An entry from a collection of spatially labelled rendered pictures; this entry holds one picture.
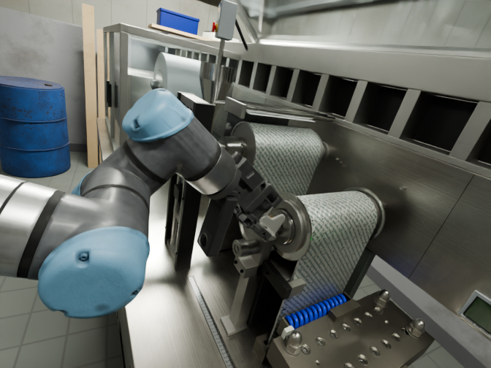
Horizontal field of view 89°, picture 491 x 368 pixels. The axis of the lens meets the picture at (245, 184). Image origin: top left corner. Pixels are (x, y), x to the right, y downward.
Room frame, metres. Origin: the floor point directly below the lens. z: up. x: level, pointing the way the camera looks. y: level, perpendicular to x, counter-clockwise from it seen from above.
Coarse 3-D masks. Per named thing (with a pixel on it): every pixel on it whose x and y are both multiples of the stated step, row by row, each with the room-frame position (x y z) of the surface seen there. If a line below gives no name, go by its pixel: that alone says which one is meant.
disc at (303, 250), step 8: (288, 192) 0.49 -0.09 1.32; (288, 200) 0.48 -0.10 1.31; (296, 200) 0.47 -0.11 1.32; (304, 208) 0.45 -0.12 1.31; (304, 216) 0.44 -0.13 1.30; (304, 224) 0.43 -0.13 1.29; (304, 240) 0.42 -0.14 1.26; (304, 248) 0.42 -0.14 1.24; (288, 256) 0.44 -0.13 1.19; (296, 256) 0.43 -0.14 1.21
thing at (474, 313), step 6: (480, 300) 0.42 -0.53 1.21; (474, 306) 0.43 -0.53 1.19; (480, 306) 0.42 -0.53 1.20; (486, 306) 0.42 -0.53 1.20; (468, 312) 0.43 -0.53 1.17; (474, 312) 0.42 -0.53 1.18; (480, 312) 0.42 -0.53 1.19; (486, 312) 0.41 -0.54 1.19; (474, 318) 0.42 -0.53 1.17; (480, 318) 0.41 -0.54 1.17; (486, 318) 0.41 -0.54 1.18; (480, 324) 0.41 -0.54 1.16; (486, 324) 0.40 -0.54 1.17
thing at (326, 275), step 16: (320, 256) 0.46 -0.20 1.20; (336, 256) 0.49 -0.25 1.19; (352, 256) 0.53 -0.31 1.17; (304, 272) 0.44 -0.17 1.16; (320, 272) 0.47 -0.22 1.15; (336, 272) 0.51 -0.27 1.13; (304, 288) 0.45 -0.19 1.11; (320, 288) 0.49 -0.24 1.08; (336, 288) 0.53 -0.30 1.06; (288, 304) 0.43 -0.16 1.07; (304, 304) 0.47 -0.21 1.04
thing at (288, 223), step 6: (276, 210) 0.48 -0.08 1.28; (282, 210) 0.47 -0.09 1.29; (270, 216) 0.49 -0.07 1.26; (288, 216) 0.45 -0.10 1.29; (288, 222) 0.44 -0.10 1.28; (282, 228) 0.45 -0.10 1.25; (288, 228) 0.44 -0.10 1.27; (294, 228) 0.44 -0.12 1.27; (282, 234) 0.45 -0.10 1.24; (288, 234) 0.43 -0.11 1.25; (276, 240) 0.45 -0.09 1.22; (282, 240) 0.44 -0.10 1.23; (288, 240) 0.43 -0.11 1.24
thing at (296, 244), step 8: (272, 208) 0.51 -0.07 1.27; (280, 208) 0.49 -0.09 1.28; (288, 208) 0.47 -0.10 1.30; (296, 208) 0.46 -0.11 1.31; (296, 216) 0.45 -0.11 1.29; (296, 224) 0.44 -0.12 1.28; (296, 232) 0.43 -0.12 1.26; (304, 232) 0.43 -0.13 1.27; (296, 240) 0.43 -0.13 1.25; (280, 248) 0.46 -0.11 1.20; (288, 248) 0.44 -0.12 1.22; (296, 248) 0.42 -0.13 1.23
